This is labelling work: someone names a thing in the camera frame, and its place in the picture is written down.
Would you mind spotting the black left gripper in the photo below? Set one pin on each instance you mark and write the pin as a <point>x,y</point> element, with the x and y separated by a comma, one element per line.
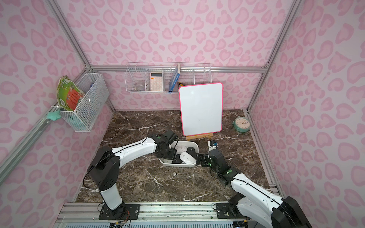
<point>169,153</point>

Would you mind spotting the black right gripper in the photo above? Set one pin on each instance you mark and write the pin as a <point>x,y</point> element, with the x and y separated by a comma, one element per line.
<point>204,159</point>

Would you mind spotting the grey lilac computer mouse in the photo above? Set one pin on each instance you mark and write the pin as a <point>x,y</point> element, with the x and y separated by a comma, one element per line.
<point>187,158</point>

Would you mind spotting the white plastic storage box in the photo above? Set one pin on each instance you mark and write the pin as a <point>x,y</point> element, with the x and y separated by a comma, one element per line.
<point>192,149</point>

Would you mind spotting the white computer mouse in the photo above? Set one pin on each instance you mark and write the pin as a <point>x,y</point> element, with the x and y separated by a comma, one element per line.
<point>180,149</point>

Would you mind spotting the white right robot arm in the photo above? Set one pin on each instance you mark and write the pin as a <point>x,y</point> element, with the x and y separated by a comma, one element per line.
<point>268,209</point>

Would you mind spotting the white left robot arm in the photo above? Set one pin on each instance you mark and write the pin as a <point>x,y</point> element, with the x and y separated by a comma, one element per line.
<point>106,166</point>

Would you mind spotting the wooden whiteboard stand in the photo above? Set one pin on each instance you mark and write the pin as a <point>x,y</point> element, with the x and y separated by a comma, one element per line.
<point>209,135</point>

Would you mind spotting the pink framed whiteboard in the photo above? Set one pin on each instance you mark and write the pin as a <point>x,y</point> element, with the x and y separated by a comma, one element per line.
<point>201,108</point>

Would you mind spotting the mint green alarm clock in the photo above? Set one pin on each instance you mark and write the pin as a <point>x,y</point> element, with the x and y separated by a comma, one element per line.
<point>241,124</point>

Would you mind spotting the clear glass jar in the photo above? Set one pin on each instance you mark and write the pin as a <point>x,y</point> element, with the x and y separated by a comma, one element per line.
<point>140,86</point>

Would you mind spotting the blue book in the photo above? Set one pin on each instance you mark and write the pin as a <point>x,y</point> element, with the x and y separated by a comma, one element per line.
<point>175,77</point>

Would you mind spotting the pink calculator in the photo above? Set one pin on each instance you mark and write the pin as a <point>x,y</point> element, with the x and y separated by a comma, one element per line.
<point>156,81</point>

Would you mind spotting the white mesh side basket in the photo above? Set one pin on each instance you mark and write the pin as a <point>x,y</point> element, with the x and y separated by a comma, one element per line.
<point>83,118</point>

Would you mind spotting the green red snack bag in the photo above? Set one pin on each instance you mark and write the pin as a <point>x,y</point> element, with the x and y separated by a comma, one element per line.
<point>69,95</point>

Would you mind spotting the mint green clip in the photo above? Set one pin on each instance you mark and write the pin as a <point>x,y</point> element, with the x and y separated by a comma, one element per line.
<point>54,116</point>

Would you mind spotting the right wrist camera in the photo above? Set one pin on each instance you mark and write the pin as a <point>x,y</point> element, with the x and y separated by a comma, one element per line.
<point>212,145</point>

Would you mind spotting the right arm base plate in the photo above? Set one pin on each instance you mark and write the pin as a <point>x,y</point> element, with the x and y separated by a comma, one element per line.
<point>228,210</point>

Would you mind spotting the white wire wall shelf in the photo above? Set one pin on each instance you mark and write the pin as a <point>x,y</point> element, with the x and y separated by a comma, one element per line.
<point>191,74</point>

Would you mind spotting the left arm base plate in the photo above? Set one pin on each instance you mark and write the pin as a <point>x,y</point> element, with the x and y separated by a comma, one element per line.
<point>124,211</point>

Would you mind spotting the aluminium front rail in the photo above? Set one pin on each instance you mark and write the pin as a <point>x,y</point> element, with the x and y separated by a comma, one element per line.
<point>149,215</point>

